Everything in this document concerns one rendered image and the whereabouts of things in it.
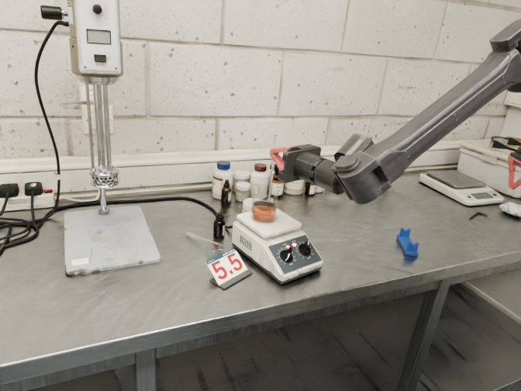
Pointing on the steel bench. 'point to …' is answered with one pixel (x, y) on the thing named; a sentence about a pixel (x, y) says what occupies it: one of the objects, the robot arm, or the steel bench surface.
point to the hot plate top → (282, 222)
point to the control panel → (294, 254)
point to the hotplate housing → (260, 251)
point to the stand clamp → (53, 12)
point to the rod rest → (407, 243)
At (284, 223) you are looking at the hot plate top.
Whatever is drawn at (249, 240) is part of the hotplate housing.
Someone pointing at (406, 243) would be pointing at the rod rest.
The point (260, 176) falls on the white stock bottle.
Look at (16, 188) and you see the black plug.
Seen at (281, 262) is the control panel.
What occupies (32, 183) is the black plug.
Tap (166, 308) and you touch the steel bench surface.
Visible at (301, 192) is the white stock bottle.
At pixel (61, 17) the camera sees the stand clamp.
